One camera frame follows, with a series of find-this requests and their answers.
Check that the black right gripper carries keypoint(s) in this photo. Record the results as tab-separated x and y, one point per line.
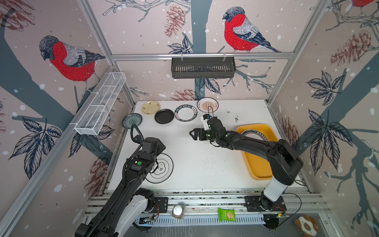
195	136

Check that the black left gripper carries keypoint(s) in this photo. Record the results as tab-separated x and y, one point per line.
160	149

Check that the white flower motif plate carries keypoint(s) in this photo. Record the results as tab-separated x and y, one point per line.
162	169

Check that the green rim red ring plate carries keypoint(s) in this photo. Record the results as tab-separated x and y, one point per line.
251	133

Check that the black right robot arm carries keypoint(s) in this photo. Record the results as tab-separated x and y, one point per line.
284	162

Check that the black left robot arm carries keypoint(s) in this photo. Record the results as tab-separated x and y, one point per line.
134	172

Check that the yellow plastic bin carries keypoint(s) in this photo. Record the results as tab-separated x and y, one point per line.
259	168

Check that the far green lettered rim plate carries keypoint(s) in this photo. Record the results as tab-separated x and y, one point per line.
185	113

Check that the far orange sunburst plate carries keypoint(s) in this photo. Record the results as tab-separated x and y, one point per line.
207	104

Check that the small teal patterned plate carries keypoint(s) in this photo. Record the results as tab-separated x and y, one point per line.
132	119

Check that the black small plate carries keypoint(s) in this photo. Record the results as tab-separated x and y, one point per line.
164	116

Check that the yellow small plate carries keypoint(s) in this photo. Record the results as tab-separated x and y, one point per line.
150	108

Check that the small glass jar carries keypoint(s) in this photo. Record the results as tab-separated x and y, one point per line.
178	211

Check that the green snack packet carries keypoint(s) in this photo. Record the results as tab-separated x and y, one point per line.
226	215

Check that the brown white flower toy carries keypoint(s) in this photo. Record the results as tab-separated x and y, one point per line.
308	225

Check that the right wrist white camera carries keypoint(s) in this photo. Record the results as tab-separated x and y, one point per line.
205	118

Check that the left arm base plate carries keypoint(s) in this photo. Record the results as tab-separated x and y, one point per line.
161	204

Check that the white wire mesh shelf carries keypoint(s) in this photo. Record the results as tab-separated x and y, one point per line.
97	112

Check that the black hanging wire basket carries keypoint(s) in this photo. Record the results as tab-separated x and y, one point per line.
203	68

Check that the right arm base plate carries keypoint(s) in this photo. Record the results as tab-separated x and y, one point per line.
251	203

